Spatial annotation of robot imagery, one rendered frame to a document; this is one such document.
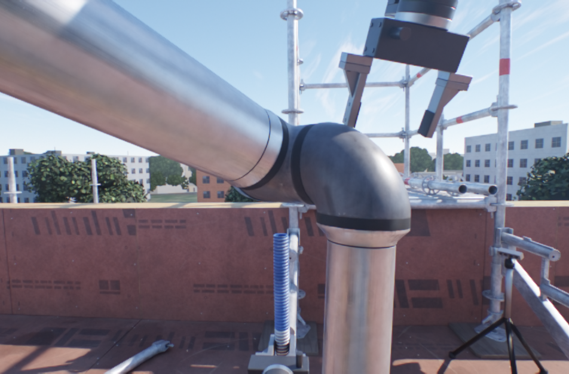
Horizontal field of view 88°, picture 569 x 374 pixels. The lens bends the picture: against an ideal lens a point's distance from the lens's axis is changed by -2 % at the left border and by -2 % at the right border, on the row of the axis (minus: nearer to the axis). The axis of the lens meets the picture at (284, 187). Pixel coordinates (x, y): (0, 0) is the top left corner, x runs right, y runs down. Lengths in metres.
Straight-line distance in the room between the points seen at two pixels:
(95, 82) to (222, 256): 1.65
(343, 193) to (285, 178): 0.09
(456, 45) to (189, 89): 0.37
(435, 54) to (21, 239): 2.43
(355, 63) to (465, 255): 1.68
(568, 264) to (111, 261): 2.69
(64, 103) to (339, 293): 0.33
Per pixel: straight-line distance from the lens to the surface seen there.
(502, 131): 1.90
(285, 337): 0.82
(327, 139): 0.37
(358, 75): 0.47
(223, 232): 1.83
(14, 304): 2.70
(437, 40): 0.50
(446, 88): 0.53
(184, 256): 1.95
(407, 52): 0.48
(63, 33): 0.28
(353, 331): 0.39
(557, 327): 1.70
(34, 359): 2.10
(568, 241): 2.32
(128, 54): 0.29
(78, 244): 2.27
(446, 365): 1.79
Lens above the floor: 0.95
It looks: 4 degrees down
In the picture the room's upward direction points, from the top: 1 degrees counter-clockwise
